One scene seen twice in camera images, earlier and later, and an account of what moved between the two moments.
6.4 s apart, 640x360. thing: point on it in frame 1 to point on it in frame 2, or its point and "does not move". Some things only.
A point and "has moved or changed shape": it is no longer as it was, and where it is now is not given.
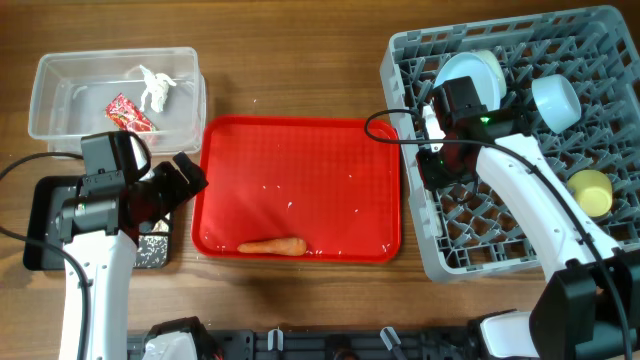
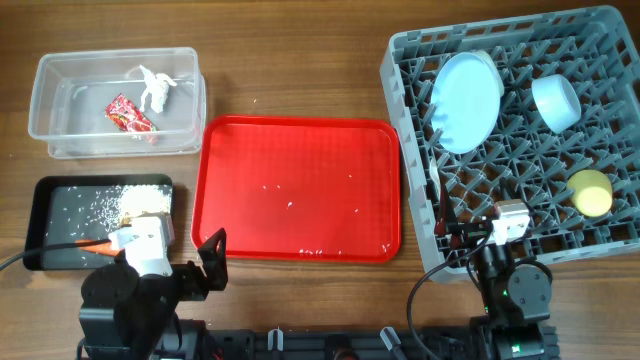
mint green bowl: x=496 y=69 does not move
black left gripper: x=163 y=187 to x=195 y=273
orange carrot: x=292 y=246 has moved or changed shape
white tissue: x=157 y=86 does not move
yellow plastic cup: x=592 y=190 does not move
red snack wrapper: x=124 y=115 does not move
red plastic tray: x=298 y=189 does not move
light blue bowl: x=558 y=101 does not move
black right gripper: x=432 y=170 to x=467 y=229
